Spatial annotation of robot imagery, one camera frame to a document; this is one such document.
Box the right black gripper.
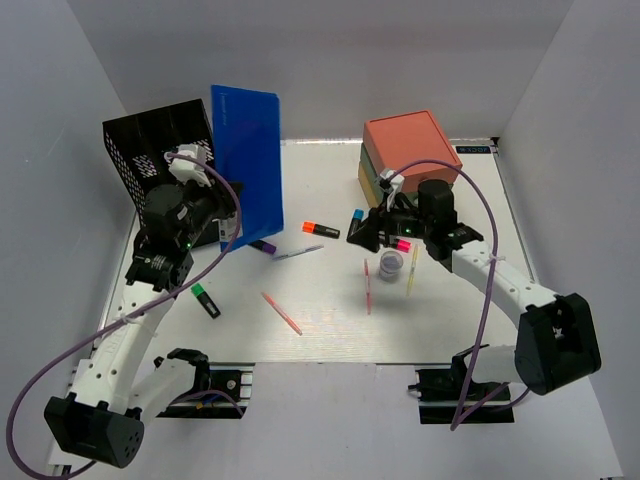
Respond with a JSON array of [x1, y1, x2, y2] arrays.
[[348, 192, 432, 253]]

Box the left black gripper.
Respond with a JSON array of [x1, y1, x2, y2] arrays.
[[177, 170, 244, 249]]

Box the blue cap black highlighter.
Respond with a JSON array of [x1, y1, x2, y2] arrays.
[[347, 209, 364, 237]]

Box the small clear glitter jar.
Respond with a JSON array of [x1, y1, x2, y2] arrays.
[[378, 251, 404, 282]]

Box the green drawer box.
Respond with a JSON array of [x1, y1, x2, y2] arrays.
[[359, 144, 426, 211]]

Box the purple cap black highlighter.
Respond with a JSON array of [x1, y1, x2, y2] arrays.
[[249, 240, 277, 255]]

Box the green cap black highlighter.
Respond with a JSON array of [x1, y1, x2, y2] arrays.
[[191, 283, 221, 319]]

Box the blue plastic folder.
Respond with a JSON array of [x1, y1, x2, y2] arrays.
[[211, 85, 284, 250]]

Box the salmon top drawer box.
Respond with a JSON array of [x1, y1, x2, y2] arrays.
[[361, 110, 462, 199]]

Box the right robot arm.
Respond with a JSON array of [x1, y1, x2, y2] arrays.
[[347, 180, 602, 399]]

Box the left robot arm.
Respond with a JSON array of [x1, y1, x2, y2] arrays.
[[44, 180, 235, 468]]

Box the pink cap black highlighter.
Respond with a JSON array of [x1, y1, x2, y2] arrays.
[[391, 239, 411, 253]]

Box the yellow bottom drawer box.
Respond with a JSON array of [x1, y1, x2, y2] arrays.
[[358, 165, 384, 208]]

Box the blue thin pen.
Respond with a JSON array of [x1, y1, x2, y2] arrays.
[[272, 244, 324, 261]]

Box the yellow thin pen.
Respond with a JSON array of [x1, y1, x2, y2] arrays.
[[406, 244, 419, 297]]

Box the orange cap black highlighter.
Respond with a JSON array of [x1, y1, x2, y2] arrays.
[[302, 221, 340, 239]]

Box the pink thin pen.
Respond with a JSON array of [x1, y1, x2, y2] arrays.
[[363, 258, 372, 315]]

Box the black mesh file organizer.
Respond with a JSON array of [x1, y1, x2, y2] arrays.
[[102, 99, 215, 236]]

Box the orange thin pen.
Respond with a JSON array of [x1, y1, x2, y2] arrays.
[[261, 292, 303, 336]]

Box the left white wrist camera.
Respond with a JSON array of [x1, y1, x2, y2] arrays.
[[164, 144, 212, 187]]

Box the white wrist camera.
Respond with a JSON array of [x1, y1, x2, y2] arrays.
[[164, 144, 212, 187], [377, 168, 404, 203]]

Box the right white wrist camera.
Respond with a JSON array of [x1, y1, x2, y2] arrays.
[[377, 168, 404, 203]]

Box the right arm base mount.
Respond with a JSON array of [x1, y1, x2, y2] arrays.
[[407, 348, 515, 425]]

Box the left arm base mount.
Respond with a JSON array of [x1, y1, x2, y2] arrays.
[[154, 348, 253, 419]]

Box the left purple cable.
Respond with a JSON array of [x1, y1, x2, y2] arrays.
[[6, 152, 244, 477]]

